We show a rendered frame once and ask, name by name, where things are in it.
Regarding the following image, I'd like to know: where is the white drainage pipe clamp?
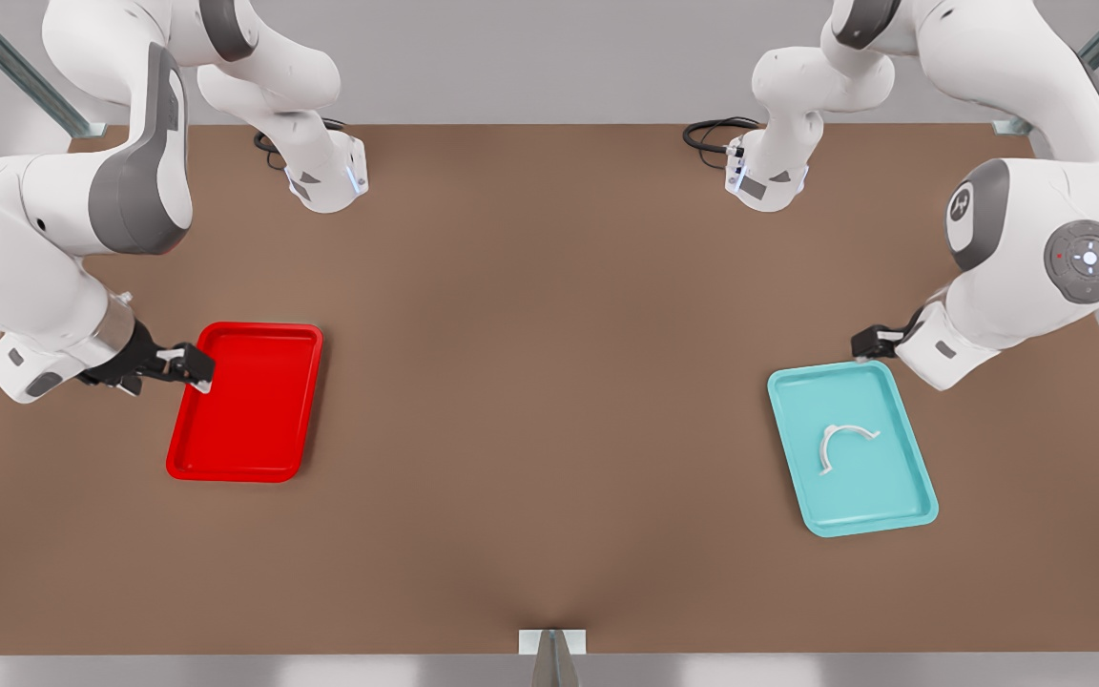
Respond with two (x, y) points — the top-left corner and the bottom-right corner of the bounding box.
(817, 424), (882, 478)

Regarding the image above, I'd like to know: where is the black cable loop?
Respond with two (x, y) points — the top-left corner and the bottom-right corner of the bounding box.
(682, 116), (766, 174)
(253, 117), (350, 174)

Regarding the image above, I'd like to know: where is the teal rectangular tray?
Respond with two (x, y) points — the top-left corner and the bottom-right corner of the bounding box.
(766, 360), (941, 539)

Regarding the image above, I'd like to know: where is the red rectangular tray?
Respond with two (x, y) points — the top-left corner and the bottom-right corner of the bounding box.
(166, 322), (325, 484)

